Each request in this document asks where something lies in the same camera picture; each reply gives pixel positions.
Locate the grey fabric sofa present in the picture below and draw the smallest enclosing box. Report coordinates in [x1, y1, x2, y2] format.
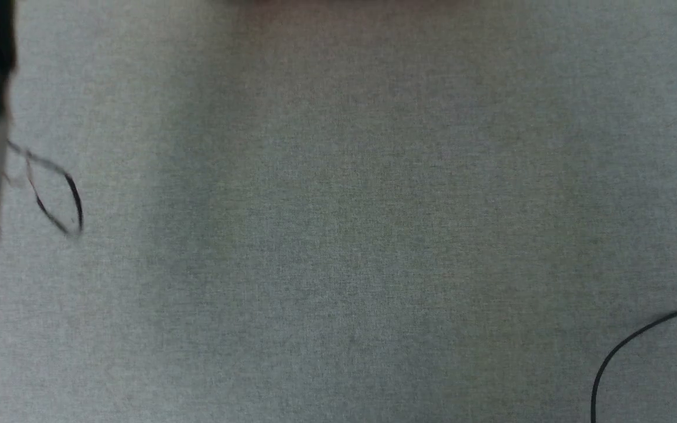
[0, 0, 677, 423]

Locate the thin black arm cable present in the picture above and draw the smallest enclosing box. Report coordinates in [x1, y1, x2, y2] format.
[5, 140, 85, 237]
[590, 302, 677, 423]

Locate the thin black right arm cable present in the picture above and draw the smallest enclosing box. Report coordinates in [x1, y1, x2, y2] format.
[590, 302, 677, 423]

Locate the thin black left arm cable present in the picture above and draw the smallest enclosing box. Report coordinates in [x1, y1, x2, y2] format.
[5, 140, 85, 237]

